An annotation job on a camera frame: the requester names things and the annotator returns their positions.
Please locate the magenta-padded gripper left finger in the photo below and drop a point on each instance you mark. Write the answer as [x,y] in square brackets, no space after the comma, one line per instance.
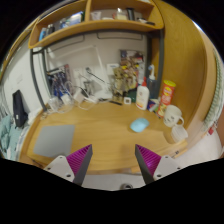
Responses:
[71,165]

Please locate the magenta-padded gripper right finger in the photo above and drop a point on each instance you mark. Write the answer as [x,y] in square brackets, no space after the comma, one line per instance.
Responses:
[155,165]

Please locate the light blue computer mouse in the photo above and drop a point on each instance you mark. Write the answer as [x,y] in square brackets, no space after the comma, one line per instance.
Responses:
[139,125]

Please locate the grey mouse pad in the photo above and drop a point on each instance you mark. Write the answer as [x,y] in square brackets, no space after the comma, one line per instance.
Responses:
[55,140]

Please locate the white plastic cup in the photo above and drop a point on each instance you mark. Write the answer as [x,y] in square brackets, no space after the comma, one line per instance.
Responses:
[179,133]

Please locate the small blue box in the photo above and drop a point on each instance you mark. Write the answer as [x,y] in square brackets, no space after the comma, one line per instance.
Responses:
[153,105]

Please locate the clear plastic bag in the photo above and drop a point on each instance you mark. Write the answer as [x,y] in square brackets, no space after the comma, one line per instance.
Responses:
[53,103]

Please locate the white charger block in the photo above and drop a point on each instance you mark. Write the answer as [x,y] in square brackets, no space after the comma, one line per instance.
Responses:
[80,95]
[65,99]

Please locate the red yellow chips canister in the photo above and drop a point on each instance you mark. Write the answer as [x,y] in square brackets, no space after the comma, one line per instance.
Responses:
[166,96]

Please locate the white lotion bottle red pump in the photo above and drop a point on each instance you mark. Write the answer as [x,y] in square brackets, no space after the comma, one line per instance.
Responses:
[142,96]

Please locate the teal cloth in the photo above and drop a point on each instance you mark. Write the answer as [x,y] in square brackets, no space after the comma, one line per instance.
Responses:
[8,135]

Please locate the small white desk clock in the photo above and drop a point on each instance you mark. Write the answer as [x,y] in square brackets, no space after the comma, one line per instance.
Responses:
[127,100]

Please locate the black flat strip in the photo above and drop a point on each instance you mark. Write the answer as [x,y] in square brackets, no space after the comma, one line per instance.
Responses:
[115,102]

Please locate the black bag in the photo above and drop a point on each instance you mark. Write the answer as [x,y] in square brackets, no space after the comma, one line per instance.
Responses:
[18,108]

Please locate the metal cup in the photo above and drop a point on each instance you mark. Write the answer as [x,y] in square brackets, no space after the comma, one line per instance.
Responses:
[88,87]

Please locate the blue spray bottle white nozzle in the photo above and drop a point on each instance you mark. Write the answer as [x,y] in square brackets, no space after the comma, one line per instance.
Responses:
[152,85]

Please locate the robot model kit box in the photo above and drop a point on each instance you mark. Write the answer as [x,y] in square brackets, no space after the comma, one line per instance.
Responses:
[60,80]

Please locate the white desk lamp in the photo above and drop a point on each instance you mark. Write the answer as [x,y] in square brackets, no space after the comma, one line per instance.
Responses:
[101,68]

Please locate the colourful printed poster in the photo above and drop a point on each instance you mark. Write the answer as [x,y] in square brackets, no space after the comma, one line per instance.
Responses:
[128,55]

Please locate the wooden shelf unit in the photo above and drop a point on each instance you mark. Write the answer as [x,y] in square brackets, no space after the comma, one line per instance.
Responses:
[100,26]

